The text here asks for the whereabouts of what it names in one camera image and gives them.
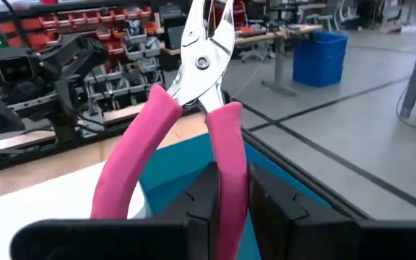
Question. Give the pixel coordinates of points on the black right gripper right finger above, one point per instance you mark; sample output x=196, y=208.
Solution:
x=302, y=238

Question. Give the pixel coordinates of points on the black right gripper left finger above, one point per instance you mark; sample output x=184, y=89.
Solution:
x=193, y=234

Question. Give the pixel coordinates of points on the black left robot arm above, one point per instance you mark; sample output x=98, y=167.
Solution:
x=81, y=50

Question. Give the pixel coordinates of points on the teal plastic tray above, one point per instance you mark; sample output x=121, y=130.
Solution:
x=179, y=169

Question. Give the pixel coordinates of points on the parts rack with red bins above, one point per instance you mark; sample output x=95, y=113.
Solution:
x=121, y=54

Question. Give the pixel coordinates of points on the wooden desk with grey leg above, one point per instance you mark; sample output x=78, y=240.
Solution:
x=278, y=65

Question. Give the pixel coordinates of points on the blue plastic bin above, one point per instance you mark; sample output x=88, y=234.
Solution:
x=320, y=61

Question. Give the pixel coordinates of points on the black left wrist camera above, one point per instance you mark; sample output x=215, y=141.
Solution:
x=13, y=68

